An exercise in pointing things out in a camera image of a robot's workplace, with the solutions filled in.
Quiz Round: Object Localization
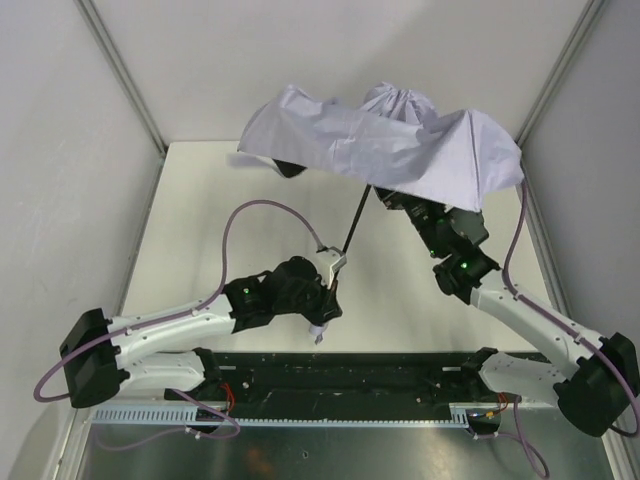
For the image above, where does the lavender folding umbrella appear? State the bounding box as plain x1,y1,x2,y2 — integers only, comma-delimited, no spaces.
238,84,524,214

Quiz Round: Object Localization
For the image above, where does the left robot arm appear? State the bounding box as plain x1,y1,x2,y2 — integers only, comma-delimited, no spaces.
60,249,347,408

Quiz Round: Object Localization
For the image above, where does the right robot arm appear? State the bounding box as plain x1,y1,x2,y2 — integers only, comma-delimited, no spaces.
376,188,639,437

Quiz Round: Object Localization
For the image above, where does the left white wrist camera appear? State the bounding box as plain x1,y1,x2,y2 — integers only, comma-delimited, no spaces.
312,246,347,289

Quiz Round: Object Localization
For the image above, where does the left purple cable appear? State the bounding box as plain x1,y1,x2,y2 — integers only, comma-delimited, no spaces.
33,199,326,451

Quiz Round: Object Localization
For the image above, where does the purple cable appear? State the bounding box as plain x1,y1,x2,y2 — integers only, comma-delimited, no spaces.
492,179,634,474
33,199,326,451

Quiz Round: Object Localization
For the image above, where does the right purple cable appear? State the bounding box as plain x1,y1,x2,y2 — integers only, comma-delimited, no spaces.
492,179,634,474

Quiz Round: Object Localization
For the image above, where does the grey slotted cable duct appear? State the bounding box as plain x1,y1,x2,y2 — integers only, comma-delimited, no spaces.
90,404,469,429

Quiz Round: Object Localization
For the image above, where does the right aluminium frame post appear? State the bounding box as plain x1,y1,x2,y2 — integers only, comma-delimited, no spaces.
514,0,609,146

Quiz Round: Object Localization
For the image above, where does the aluminium frame post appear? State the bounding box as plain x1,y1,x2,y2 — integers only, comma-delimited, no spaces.
514,0,609,146
73,0,169,156

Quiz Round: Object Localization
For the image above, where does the left aluminium frame post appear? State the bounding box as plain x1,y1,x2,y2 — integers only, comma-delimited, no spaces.
73,0,169,156

